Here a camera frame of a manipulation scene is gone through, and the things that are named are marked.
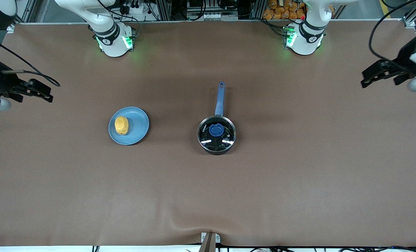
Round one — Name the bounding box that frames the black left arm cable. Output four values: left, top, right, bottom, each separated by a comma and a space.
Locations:
368, 0, 416, 70

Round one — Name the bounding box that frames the silver aluminium frame post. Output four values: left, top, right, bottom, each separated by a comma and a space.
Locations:
155, 0, 172, 21
250, 0, 266, 20

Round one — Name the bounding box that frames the yellow potato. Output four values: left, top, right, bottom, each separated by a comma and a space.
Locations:
115, 116, 129, 135

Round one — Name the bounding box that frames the blue round plate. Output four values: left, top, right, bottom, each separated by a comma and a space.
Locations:
108, 106, 150, 146

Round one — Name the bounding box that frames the brown table cover sheet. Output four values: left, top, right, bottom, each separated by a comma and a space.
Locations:
0, 19, 416, 247

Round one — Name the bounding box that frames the glass lid with blue knob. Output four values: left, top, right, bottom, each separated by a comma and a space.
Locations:
198, 116, 236, 152

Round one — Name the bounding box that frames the metal table edge clamp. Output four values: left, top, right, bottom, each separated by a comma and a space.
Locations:
200, 232, 221, 252

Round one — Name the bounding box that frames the white power strip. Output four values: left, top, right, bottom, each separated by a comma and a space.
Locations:
122, 3, 149, 15

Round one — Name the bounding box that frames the black saucepan with blue handle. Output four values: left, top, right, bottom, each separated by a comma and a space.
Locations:
197, 82, 237, 155

